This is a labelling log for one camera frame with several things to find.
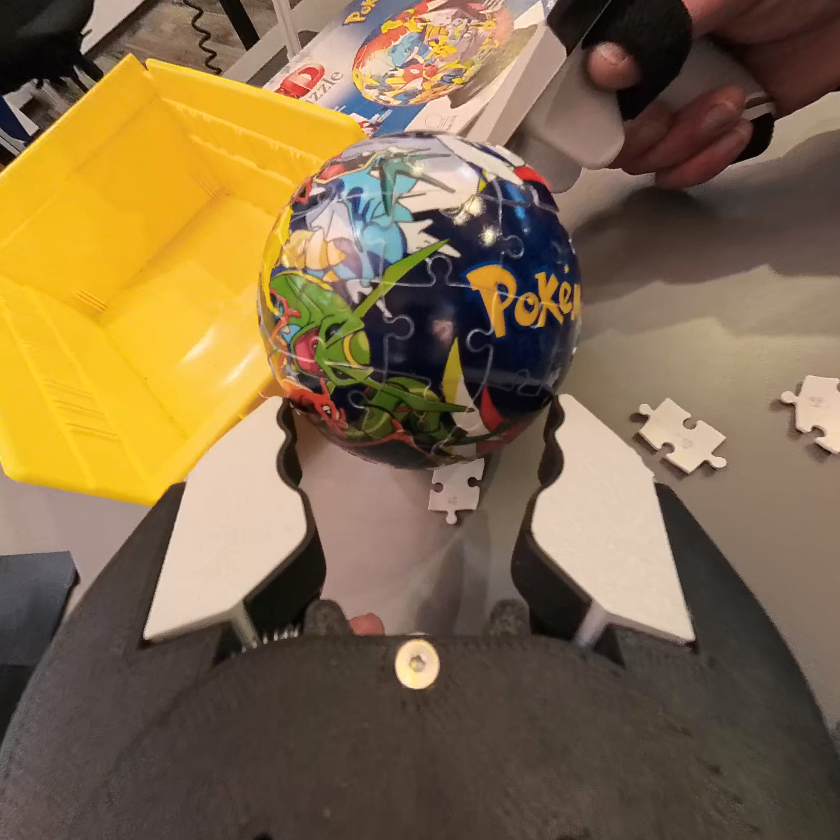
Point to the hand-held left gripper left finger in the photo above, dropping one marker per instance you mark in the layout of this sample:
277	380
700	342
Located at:
223	525

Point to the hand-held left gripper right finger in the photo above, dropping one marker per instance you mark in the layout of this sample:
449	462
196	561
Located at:
610	538

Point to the white-backed puzzle piece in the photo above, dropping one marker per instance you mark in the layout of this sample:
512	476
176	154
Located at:
817	413
682	436
453	489

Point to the colourful puzzle ball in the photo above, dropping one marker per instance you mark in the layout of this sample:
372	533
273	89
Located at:
420	295

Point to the printed puzzle box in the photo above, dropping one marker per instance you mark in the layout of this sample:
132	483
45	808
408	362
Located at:
426	52

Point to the person's right hand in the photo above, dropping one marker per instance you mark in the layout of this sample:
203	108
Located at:
695	131

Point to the dark flat object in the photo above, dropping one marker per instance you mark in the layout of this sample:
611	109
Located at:
33	604

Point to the yellow plastic bin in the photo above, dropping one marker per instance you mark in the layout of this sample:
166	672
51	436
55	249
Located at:
131	262

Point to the white pole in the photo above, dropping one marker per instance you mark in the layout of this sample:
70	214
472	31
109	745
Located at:
282	26

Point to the black metal leg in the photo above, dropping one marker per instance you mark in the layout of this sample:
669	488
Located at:
237	23

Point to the black office chair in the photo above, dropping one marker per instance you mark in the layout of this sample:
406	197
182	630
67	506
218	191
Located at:
39	39

